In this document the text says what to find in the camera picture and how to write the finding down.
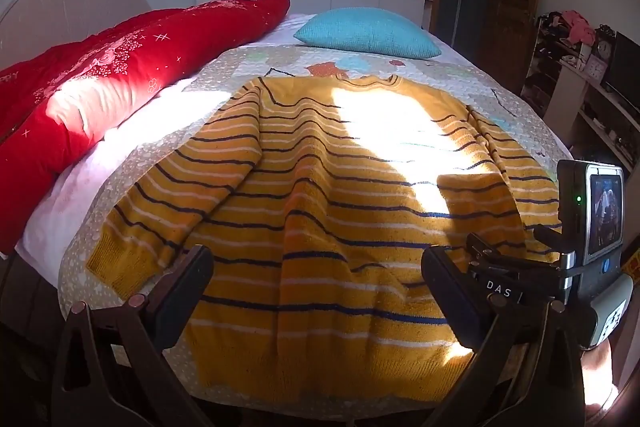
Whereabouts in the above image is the red embroidered quilt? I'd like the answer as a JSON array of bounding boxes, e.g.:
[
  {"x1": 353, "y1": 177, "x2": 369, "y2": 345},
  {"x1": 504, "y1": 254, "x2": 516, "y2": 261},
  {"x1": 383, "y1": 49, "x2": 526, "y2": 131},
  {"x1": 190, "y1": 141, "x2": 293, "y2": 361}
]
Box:
[{"x1": 0, "y1": 0, "x2": 292, "y2": 255}]

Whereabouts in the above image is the brown wooden door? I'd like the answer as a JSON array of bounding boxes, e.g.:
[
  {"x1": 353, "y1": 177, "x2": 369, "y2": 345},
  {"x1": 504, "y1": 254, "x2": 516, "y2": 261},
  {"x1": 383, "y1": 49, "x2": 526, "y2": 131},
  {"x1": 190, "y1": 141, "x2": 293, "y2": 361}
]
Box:
[{"x1": 475, "y1": 0, "x2": 543, "y2": 95}]

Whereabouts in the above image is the patterned quilted bedspread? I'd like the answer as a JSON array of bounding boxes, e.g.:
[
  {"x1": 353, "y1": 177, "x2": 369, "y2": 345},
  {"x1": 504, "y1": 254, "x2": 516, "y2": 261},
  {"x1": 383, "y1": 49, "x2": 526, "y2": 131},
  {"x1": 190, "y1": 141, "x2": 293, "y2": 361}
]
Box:
[{"x1": 57, "y1": 44, "x2": 575, "y2": 408}]

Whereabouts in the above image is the white shelf unit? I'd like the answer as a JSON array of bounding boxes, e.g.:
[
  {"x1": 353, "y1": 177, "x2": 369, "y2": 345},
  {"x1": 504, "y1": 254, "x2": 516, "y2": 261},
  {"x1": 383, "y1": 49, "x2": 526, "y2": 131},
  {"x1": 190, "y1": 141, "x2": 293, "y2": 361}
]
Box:
[{"x1": 520, "y1": 14, "x2": 640, "y2": 178}]

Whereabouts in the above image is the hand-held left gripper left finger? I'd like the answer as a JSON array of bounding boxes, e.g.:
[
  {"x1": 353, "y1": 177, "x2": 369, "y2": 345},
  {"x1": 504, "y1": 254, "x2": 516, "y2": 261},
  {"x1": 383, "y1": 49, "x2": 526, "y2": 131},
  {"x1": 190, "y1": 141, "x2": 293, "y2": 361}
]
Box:
[{"x1": 51, "y1": 245, "x2": 216, "y2": 427}]

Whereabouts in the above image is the black television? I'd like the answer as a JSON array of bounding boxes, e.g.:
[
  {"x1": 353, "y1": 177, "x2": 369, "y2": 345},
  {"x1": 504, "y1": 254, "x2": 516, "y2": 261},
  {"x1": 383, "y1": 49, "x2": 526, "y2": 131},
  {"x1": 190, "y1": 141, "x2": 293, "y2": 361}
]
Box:
[{"x1": 602, "y1": 32, "x2": 640, "y2": 108}]

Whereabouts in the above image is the person's right forearm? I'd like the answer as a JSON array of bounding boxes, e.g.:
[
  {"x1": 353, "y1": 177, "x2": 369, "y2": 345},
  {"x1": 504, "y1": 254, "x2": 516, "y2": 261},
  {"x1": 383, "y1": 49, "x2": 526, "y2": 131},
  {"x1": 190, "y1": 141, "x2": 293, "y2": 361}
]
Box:
[{"x1": 581, "y1": 341, "x2": 621, "y2": 414}]

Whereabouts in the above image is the teal pillow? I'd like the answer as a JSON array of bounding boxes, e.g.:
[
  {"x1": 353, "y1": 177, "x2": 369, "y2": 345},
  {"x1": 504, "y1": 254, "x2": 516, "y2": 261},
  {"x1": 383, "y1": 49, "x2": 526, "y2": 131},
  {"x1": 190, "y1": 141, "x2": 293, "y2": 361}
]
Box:
[{"x1": 293, "y1": 7, "x2": 443, "y2": 60}]

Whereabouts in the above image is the pink cloth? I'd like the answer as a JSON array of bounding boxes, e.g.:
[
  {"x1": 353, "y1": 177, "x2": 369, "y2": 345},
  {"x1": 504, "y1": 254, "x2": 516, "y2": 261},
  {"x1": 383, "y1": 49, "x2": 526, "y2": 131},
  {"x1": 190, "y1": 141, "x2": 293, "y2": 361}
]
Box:
[{"x1": 560, "y1": 10, "x2": 598, "y2": 45}]

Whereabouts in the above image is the white bed sheet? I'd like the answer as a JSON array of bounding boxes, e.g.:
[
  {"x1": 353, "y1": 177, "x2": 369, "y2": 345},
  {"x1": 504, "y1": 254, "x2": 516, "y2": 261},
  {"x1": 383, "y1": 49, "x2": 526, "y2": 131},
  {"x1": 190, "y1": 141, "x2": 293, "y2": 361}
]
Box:
[{"x1": 14, "y1": 13, "x2": 481, "y2": 278}]

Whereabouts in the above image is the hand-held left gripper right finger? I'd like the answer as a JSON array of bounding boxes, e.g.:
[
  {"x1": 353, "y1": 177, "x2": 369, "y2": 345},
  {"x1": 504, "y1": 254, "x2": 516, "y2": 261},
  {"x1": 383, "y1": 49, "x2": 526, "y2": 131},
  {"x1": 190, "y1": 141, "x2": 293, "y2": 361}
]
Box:
[{"x1": 420, "y1": 246, "x2": 587, "y2": 427}]

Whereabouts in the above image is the white rounded headboard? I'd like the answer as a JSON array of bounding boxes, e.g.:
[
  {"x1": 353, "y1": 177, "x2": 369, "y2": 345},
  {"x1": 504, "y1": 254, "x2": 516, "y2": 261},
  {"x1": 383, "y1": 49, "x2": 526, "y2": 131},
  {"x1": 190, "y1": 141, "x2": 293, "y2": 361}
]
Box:
[{"x1": 0, "y1": 0, "x2": 153, "y2": 70}]

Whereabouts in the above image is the yellow striped sweater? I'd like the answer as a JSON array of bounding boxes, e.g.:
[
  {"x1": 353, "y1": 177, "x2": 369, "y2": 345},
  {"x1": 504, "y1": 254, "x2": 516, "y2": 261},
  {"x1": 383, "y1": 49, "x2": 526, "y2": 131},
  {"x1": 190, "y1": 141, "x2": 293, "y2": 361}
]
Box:
[{"x1": 86, "y1": 74, "x2": 563, "y2": 403}]

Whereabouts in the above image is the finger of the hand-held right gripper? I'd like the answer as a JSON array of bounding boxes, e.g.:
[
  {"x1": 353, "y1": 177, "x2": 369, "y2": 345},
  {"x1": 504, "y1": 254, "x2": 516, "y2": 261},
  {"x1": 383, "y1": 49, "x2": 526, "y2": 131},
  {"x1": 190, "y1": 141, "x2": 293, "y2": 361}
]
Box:
[
  {"x1": 533, "y1": 224, "x2": 581, "y2": 259},
  {"x1": 466, "y1": 232, "x2": 532, "y2": 269}
]

